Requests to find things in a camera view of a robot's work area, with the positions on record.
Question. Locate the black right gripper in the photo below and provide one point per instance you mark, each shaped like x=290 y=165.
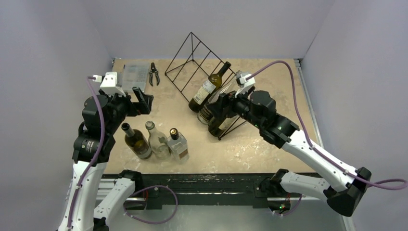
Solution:
x=224 y=104

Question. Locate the clear champagne bottle black label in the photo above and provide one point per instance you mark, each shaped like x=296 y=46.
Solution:
x=205 y=115

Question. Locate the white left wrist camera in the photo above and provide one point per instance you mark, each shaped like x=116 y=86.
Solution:
x=109 y=84

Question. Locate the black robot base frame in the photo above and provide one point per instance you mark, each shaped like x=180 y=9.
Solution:
x=244 y=189

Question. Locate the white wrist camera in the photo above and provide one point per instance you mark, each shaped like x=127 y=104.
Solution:
x=245 y=81
x=109 y=84

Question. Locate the green wine bottle white label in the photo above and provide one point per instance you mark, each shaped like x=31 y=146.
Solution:
x=136 y=141

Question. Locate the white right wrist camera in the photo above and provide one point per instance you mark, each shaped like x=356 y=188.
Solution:
x=245 y=81

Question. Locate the black wire wine rack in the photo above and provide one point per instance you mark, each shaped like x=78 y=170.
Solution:
x=193 y=63

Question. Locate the clear plastic screw organizer box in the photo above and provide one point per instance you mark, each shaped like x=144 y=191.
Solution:
x=134 y=75

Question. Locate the olive green wine bottle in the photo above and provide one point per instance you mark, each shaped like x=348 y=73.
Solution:
x=217 y=127

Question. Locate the clear glass bottle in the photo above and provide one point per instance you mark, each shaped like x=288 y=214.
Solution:
x=157 y=141

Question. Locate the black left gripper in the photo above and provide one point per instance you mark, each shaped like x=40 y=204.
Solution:
x=145 y=100

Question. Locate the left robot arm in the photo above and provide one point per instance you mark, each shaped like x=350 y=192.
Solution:
x=92 y=150

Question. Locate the square clear bottle black cap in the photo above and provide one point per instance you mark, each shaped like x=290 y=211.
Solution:
x=178 y=145

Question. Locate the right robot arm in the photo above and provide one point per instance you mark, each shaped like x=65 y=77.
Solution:
x=336 y=185

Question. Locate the dark green wine bottle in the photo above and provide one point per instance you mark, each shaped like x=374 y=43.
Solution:
x=213 y=83

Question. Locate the black grey pliers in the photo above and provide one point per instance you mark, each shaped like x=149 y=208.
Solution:
x=153 y=73

